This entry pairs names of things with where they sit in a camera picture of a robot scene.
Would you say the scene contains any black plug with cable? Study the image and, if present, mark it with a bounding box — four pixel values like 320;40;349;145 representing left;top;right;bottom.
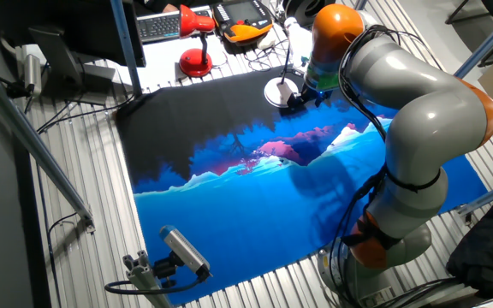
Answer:
0;63;33;98

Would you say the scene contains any thin black cable tangle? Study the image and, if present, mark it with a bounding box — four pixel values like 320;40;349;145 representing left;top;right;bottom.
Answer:
241;40;291;73

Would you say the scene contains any aluminium profile camera mount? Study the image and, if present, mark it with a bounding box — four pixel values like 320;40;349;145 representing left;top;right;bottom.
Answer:
122;250;173;308

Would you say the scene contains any blue vertical frame post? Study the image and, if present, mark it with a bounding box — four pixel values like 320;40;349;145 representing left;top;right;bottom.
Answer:
109;0;144;98

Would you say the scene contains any long aluminium frame bar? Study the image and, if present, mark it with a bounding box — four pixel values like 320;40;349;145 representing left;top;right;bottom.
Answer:
0;63;96;234

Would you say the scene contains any white round plate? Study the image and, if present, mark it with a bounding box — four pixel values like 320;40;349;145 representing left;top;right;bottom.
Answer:
264;15;314;109

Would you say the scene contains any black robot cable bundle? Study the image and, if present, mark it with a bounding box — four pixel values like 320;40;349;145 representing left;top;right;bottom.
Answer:
327;24;401;308

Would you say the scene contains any silver cylindrical camera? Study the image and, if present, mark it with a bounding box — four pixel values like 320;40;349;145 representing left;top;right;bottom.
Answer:
22;54;43;98

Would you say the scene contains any black computer keyboard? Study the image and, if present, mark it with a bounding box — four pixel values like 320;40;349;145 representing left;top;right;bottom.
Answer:
136;9;213;44

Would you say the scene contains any silver camera with blue end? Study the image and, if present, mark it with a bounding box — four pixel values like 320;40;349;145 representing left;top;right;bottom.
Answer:
159;225;213;279

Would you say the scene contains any red desk lamp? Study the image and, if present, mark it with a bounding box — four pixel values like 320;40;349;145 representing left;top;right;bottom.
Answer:
178;3;216;79

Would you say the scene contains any black round device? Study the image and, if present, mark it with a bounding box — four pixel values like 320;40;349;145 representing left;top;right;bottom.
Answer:
281;0;337;27

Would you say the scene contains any black fabric bag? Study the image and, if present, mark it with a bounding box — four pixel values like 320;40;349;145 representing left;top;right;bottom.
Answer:
445;160;493;300

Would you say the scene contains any short blue frame bar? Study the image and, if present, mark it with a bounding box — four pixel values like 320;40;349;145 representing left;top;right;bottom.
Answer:
455;173;493;217

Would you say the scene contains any blue diagonal frame bar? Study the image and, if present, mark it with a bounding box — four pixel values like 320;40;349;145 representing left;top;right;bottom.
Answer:
454;2;493;80

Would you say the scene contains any blue landscape print desk mat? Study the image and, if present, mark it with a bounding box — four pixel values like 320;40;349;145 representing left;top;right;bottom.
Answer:
114;66;489;305

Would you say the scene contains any black monitor cable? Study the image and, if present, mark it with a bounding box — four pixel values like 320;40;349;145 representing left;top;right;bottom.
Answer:
23;93;137;134

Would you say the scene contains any black computer monitor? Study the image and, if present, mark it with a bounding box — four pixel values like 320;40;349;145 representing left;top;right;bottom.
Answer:
0;0;147;106

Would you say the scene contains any orange and grey teach pendant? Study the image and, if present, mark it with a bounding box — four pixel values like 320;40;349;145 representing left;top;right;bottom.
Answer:
211;0;275;46

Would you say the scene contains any black camera ball mount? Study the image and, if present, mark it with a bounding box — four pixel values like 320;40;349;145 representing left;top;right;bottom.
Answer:
151;252;184;288

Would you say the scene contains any black camera cable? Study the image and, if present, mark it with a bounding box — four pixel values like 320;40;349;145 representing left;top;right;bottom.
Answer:
104;267;212;296

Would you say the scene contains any black cable strap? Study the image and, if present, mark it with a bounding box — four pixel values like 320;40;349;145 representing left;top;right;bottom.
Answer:
383;166;443;193
342;217;401;252

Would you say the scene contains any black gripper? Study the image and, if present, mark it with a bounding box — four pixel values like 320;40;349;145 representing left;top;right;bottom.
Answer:
287;84;333;108

